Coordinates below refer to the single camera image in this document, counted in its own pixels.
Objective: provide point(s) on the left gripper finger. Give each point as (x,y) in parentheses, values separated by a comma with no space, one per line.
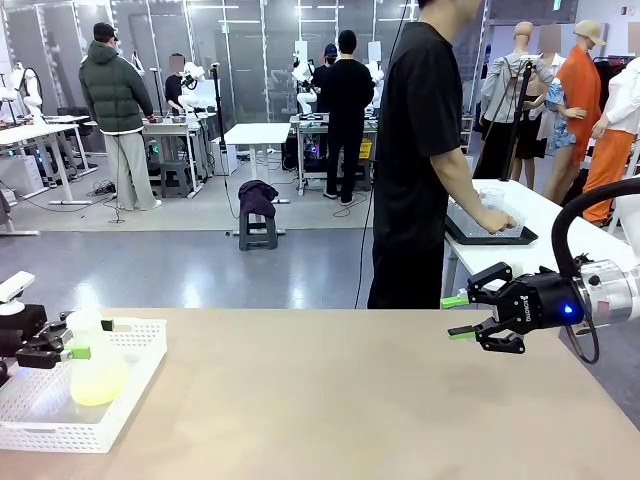
(40,357)
(106,325)

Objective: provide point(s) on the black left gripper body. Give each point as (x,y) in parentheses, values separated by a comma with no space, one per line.
(20,325)

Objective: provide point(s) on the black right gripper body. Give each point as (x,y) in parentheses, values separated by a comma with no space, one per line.
(545,305)

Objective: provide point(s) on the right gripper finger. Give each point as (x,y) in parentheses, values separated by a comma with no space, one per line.
(487,285)
(500,342)

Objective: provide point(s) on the translucent plastic conical flask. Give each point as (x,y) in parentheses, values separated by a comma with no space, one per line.
(97,380)

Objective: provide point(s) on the white perforated plastic basket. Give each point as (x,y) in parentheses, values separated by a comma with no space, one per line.
(465,220)
(50,440)

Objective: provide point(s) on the person's right forearm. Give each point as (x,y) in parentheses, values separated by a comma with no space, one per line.
(460,185)

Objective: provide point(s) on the person's right hand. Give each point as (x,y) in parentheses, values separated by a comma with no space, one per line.
(500,220)

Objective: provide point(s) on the white side table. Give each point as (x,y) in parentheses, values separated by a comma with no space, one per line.
(535,200)

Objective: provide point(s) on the person in black t-shirt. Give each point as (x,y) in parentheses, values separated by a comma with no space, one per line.
(410,150)

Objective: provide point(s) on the background person beige trousers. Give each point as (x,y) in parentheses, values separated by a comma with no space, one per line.
(130,170)

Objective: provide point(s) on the grey step stool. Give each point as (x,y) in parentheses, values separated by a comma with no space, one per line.
(175,180)
(257,235)

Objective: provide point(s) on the mannequin white shirt orange trousers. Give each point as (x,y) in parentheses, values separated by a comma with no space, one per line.
(615,160)

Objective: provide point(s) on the black tripod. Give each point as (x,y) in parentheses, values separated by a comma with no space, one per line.
(520,110)

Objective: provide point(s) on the yellow box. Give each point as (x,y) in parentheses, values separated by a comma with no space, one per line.
(366,150)

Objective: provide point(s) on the white background desk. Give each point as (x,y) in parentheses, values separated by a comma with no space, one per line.
(257,132)
(30,132)

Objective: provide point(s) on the dark purple jacket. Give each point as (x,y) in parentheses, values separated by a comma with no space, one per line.
(257,197)

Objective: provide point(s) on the mannequin in grey shirt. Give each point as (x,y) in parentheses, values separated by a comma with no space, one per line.
(505,85)

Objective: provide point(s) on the grey background workbench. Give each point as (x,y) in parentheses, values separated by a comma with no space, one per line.
(307,122)
(170,127)

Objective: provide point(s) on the mannequin in orange with cap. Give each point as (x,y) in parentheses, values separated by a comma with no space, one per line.
(580,90)

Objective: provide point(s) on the background person black beanie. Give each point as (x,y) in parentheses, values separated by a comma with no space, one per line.
(347,100)

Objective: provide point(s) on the white humanoid robot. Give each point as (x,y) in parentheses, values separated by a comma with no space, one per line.
(192,85)
(376,75)
(30,90)
(302,80)

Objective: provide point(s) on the dark green jacket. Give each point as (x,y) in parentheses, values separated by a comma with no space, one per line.
(112,90)

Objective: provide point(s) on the black stand pole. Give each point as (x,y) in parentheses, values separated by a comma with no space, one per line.
(218,115)

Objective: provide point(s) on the seated background person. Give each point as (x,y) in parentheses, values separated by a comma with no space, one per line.
(174,85)

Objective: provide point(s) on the background person blue cap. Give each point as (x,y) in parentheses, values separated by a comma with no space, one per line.
(327,70)

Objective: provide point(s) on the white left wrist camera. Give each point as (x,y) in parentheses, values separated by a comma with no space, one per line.
(15,287)

